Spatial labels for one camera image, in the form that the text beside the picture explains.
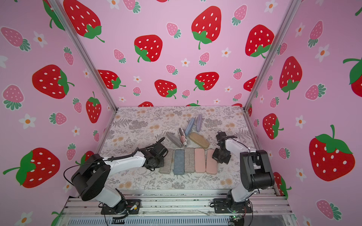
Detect pink case round glasses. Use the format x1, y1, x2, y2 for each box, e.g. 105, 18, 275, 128
206, 149, 218, 175

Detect grey case mint interior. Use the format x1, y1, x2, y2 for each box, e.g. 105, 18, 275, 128
159, 149, 173, 174

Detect pink case black glasses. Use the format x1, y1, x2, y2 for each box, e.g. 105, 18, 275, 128
194, 148, 206, 173

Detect olive glasses case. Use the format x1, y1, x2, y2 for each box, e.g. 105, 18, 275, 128
189, 132, 210, 149

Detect blue-grey case purple glasses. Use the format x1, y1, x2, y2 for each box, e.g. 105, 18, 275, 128
173, 149, 185, 175

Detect grey case with red glasses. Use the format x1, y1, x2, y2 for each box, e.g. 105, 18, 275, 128
184, 148, 195, 173

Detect grey case tan interior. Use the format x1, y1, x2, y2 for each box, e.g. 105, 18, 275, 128
196, 114, 203, 132

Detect light blue case white glasses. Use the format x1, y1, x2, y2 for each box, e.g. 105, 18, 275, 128
185, 117, 195, 136

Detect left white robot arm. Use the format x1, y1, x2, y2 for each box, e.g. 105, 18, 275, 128
69, 137, 168, 214

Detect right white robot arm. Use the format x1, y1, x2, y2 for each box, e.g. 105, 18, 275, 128
212, 131, 275, 206

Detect floral table mat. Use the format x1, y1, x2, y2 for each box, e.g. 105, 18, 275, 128
100, 106, 255, 190

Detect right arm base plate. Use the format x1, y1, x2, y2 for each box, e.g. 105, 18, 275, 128
209, 198, 253, 214

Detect aluminium rail frame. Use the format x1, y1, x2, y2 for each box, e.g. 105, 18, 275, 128
52, 189, 298, 226

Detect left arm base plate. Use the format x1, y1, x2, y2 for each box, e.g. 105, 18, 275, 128
101, 199, 141, 218

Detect electronics board with cables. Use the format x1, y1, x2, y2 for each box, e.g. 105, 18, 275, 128
228, 215, 245, 226

